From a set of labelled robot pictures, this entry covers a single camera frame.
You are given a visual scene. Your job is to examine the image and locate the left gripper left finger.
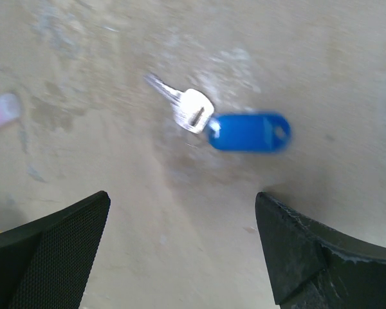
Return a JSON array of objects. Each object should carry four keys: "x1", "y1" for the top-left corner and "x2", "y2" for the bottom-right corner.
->
[{"x1": 0, "y1": 191, "x2": 111, "y2": 308}]

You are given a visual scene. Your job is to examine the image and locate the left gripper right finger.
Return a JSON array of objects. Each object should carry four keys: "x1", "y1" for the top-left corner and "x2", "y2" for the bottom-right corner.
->
[{"x1": 255, "y1": 192, "x2": 386, "y2": 308}]

